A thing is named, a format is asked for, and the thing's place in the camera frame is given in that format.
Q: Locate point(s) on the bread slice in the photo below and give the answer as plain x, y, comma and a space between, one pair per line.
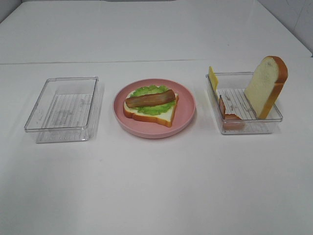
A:
266, 84
165, 119

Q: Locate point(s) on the green lettuce leaf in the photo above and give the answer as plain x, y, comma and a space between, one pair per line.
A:
152, 110

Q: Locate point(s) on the bacon strip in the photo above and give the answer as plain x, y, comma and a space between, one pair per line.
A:
230, 121
150, 99

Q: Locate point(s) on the yellow cheese slice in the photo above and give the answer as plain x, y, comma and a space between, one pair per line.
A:
214, 81

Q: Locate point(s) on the right clear plastic container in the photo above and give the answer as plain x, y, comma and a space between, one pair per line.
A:
231, 87

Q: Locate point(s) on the clear plastic container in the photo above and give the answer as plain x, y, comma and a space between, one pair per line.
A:
66, 110
231, 87

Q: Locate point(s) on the left clear plastic container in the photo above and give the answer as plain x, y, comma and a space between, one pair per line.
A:
66, 110

